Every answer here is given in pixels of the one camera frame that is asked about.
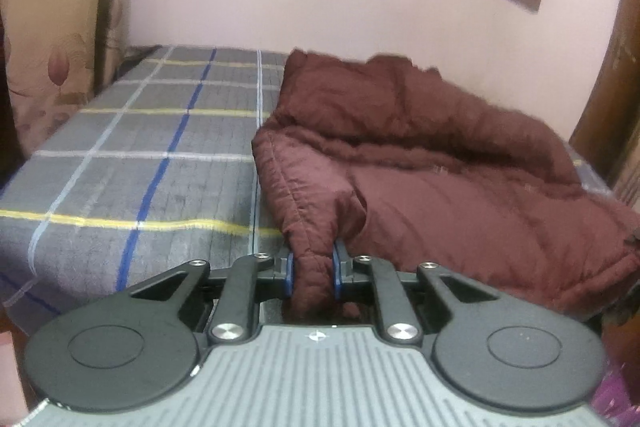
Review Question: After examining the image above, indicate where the brown wooden door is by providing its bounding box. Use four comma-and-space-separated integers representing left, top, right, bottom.
570, 0, 639, 206

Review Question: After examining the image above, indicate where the grey plaid bed sheet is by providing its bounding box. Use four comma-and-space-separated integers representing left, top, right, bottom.
0, 43, 614, 333

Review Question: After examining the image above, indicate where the floral beige curtain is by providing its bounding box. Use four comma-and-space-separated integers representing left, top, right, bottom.
1, 0, 126, 155

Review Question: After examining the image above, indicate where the purple cloth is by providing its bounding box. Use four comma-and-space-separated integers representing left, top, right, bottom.
590, 359, 640, 427

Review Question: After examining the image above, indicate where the maroon puffer jacket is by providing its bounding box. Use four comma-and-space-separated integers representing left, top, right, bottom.
252, 50, 639, 319

